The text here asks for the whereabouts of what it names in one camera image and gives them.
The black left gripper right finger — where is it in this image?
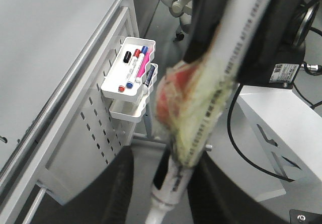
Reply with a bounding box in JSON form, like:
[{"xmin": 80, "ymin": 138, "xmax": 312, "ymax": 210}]
[{"xmin": 188, "ymin": 152, "xmax": 289, "ymax": 224}]

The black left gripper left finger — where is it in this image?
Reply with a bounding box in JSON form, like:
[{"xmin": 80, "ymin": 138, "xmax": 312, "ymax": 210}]
[{"xmin": 32, "ymin": 147, "xmax": 133, "ymax": 223}]

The white whiteboard marker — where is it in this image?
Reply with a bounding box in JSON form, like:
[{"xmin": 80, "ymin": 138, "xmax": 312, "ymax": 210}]
[{"xmin": 146, "ymin": 0, "xmax": 271, "ymax": 223}]

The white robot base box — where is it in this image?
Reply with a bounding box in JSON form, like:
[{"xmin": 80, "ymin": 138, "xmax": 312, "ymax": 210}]
[{"xmin": 237, "ymin": 86, "xmax": 321, "ymax": 205}]

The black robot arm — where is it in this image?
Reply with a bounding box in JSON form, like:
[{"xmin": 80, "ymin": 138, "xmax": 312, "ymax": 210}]
[{"xmin": 146, "ymin": 0, "xmax": 320, "ymax": 223}]

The white lower tray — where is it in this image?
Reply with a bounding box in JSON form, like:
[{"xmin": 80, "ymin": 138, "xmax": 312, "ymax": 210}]
[{"xmin": 109, "ymin": 63, "xmax": 158, "ymax": 123}]

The white upper marker tray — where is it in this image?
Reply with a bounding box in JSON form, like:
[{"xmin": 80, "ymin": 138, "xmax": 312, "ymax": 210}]
[{"xmin": 101, "ymin": 37, "xmax": 156, "ymax": 102}]

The dark blue marker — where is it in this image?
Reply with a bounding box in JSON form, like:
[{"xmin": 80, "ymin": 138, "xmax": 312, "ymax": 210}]
[{"xmin": 143, "ymin": 65, "xmax": 155, "ymax": 87}]

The pink marker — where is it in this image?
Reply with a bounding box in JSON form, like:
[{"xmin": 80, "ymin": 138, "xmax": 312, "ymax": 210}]
[{"xmin": 135, "ymin": 49, "xmax": 152, "ymax": 83}]

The black marker cap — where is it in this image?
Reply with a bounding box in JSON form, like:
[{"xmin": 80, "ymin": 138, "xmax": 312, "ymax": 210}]
[{"xmin": 123, "ymin": 51, "xmax": 132, "ymax": 63}]

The red capped marker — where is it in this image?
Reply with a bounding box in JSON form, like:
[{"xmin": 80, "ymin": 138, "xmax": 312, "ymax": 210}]
[{"xmin": 118, "ymin": 49, "xmax": 140, "ymax": 92}]

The blue capped marker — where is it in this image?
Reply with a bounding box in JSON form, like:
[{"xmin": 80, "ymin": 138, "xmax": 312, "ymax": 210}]
[{"xmin": 126, "ymin": 46, "xmax": 148, "ymax": 89}]

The grey office chair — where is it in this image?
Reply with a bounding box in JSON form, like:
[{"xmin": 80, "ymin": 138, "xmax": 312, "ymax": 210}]
[{"xmin": 160, "ymin": 0, "xmax": 192, "ymax": 42}]

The white metal stand frame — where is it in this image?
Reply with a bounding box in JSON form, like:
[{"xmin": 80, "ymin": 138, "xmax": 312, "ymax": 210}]
[{"xmin": 1, "ymin": 0, "xmax": 158, "ymax": 223}]

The black cable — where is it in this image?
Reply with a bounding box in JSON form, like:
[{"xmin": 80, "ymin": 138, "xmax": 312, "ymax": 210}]
[{"xmin": 227, "ymin": 83, "xmax": 295, "ymax": 183}]

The whiteboard with aluminium frame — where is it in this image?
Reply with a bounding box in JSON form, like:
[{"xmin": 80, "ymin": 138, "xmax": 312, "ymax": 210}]
[{"xmin": 1, "ymin": 0, "xmax": 116, "ymax": 178}]

